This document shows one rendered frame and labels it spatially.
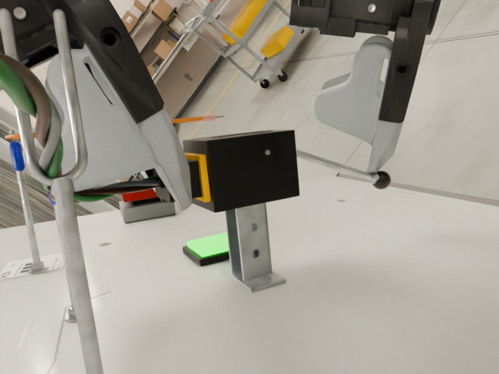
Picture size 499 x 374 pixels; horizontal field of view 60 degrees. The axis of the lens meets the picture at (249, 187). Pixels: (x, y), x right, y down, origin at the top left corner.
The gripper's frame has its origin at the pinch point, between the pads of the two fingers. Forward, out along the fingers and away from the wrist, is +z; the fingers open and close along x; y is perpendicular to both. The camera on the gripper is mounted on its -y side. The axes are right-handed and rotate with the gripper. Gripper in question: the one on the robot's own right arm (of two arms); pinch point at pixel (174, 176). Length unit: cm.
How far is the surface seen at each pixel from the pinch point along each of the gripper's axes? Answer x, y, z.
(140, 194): -22.8, -0.5, 4.9
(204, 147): 1.7, -1.9, -0.8
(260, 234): 1.0, -2.4, 5.7
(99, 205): -74, 2, 13
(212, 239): -6.5, -1.3, 7.3
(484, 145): -84, -127, 76
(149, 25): -778, -267, -77
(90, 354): 7.7, 7.7, 2.0
